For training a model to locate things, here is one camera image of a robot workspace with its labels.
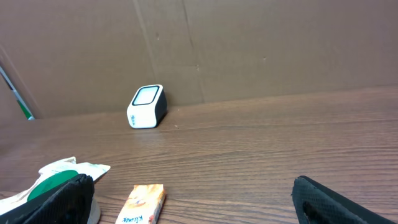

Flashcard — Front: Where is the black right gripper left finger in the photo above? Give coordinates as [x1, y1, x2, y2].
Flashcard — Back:
[1, 174, 95, 224]

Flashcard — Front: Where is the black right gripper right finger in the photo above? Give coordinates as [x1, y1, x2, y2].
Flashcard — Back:
[292, 175, 394, 224]

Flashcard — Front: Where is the white plastic pouch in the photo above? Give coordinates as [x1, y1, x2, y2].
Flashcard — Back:
[1, 156, 111, 215]

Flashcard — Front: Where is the orange tissue pack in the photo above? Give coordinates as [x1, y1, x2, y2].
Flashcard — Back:
[115, 184, 166, 224]

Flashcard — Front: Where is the green lid jar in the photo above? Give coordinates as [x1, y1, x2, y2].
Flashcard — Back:
[27, 170, 101, 224]

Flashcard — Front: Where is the white barcode scanner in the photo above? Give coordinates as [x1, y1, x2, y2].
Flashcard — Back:
[126, 85, 167, 129]

